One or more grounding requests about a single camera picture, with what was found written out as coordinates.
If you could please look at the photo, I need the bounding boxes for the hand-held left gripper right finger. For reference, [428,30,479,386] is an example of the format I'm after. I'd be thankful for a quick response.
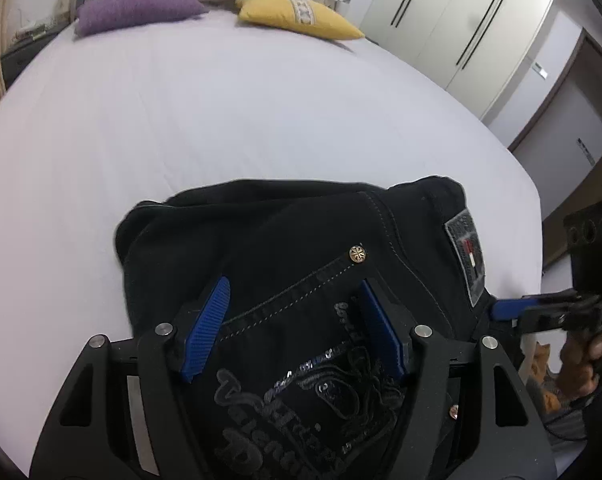
[358,279,556,480]

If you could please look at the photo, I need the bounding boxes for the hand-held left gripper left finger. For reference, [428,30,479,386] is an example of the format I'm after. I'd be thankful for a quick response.
[28,275,232,480]

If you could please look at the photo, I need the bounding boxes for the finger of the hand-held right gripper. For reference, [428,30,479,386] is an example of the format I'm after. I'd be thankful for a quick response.
[518,306,572,335]
[488,294,582,323]

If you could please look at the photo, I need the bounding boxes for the black denim pants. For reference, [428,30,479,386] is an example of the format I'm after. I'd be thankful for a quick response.
[114,175,526,480]

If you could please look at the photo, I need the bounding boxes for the person's right hand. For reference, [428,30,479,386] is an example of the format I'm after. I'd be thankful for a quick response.
[556,325,602,401]

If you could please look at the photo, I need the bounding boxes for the room door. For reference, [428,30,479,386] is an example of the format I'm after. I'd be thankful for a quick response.
[511,35,602,271]

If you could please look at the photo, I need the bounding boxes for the bed with white sheet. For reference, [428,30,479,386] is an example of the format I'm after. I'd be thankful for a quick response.
[0,5,544,461]

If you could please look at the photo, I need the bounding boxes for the white wardrobe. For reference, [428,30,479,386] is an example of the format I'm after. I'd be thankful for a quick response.
[358,0,564,121]

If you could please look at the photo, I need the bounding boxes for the yellow cushion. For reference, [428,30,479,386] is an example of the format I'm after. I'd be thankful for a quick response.
[235,0,366,41]

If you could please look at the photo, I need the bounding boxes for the purple cushion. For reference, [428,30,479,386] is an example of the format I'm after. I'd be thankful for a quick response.
[75,0,208,37]

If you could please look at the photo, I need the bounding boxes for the grey nightstand with drawers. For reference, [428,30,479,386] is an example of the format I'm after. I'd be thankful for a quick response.
[0,25,57,86]

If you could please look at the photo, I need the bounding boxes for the black cable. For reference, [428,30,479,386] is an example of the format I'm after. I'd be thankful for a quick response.
[543,395,589,443]

